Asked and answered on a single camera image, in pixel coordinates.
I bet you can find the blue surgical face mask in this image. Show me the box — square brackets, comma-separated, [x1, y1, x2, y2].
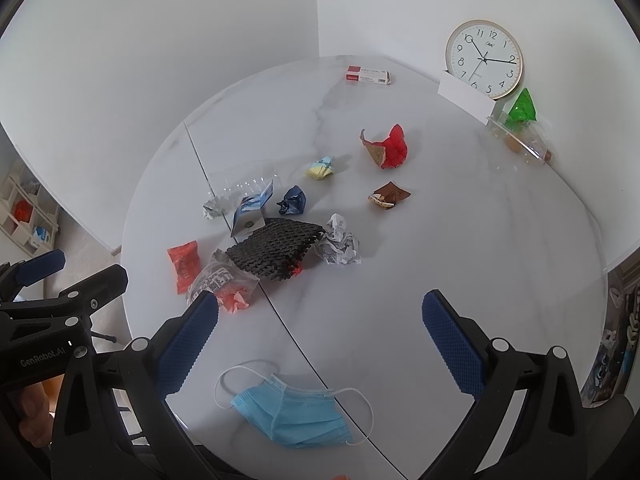
[213, 364, 375, 448]

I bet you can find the white folded card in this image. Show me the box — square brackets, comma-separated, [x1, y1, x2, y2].
[437, 70, 497, 124]

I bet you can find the blue white carton wrapper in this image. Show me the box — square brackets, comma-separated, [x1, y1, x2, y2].
[231, 181, 273, 237]

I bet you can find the red torn cardboard piece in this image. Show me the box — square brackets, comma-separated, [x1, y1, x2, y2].
[359, 124, 409, 169]

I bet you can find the white newspaper ball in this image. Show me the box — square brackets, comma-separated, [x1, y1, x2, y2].
[314, 214, 361, 266]

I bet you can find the clear printed snack bag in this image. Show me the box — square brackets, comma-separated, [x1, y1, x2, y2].
[186, 249, 259, 313]

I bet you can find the black woven mesh mat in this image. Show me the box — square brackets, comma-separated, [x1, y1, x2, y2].
[226, 218, 326, 281]

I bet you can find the crumpled dark blue wrapper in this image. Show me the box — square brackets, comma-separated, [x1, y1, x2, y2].
[278, 185, 307, 216]

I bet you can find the brown chocolate wrapper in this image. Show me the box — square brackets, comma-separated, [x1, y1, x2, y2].
[368, 181, 411, 209]

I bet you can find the crumpled clear silver wrapper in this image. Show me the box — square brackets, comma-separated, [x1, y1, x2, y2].
[203, 196, 235, 220]

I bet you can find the yellow blue paper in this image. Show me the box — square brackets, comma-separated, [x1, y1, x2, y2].
[306, 156, 334, 181]

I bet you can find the green plastic bag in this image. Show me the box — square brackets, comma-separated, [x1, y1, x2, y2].
[506, 88, 537, 128]

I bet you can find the cream storage shelf cart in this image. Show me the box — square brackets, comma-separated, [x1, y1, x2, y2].
[1, 159, 60, 257]

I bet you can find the round gold wall clock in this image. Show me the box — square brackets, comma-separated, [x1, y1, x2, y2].
[445, 20, 524, 101]

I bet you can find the person's left hand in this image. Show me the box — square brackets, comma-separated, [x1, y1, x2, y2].
[20, 382, 53, 448]

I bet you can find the red white small box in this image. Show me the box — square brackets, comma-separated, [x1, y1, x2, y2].
[345, 65, 392, 86]

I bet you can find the red snack packet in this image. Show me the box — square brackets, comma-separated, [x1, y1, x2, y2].
[167, 240, 202, 295]

